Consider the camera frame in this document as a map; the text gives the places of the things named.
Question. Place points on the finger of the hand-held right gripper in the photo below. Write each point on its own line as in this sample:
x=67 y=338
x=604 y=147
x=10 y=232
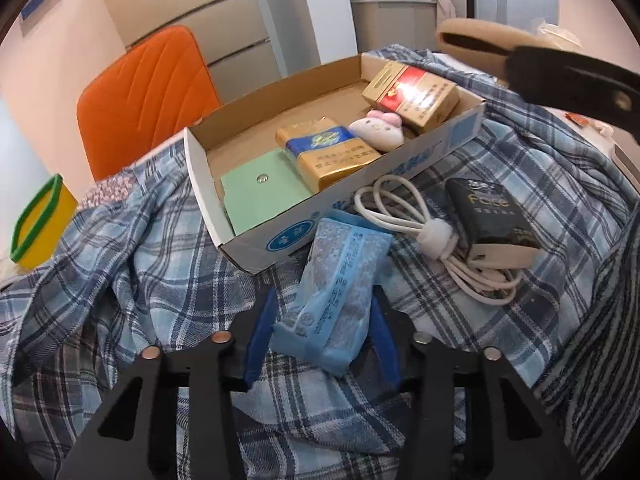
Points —
x=575 y=80

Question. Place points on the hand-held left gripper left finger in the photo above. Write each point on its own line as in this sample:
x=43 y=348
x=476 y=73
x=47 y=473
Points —
x=257 y=345

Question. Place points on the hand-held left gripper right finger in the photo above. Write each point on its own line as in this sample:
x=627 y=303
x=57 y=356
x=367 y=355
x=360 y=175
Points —
x=387 y=350

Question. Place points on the blue tissue packet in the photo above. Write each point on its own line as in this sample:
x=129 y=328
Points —
x=330 y=285

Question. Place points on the beige plush pouch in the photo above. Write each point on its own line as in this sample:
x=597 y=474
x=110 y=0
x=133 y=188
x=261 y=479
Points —
x=480 y=27

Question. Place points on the green leather pouch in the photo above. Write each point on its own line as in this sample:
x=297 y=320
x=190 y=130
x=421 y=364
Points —
x=260 y=200

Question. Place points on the red and gold cigarette pack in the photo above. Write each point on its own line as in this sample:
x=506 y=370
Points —
x=415 y=95

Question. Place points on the cardboard box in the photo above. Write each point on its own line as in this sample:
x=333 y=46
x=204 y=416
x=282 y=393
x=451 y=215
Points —
x=240 y=145

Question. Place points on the gold and blue cigarette pack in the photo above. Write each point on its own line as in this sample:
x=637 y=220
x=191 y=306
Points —
x=325 y=155

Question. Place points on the pink and white plush toy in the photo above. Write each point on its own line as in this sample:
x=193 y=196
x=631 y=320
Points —
x=377 y=132

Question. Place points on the blue plaid shirt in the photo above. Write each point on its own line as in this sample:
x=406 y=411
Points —
x=125 y=270

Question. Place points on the black packet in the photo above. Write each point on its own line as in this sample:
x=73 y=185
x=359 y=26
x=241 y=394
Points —
x=485 y=215

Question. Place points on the beige vanity cabinet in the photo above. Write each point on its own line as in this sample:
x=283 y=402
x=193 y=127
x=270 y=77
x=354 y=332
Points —
x=390 y=22

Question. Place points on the grey striped cloth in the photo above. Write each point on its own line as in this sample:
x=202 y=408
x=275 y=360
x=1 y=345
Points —
x=600 y=350

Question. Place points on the rhinestone patterned cloth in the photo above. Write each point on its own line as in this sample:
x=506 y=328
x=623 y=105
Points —
x=107 y=190

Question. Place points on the yellow bin with green rim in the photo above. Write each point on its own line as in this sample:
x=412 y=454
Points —
x=45 y=230

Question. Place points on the orange padded chair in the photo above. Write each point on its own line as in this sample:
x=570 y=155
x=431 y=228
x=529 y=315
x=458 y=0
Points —
x=145 y=100

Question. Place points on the beige refrigerator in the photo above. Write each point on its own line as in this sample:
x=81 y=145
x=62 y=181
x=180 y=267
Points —
x=200 y=0

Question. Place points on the grey wall picture frame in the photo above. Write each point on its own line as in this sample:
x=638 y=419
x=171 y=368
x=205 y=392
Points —
x=40 y=5

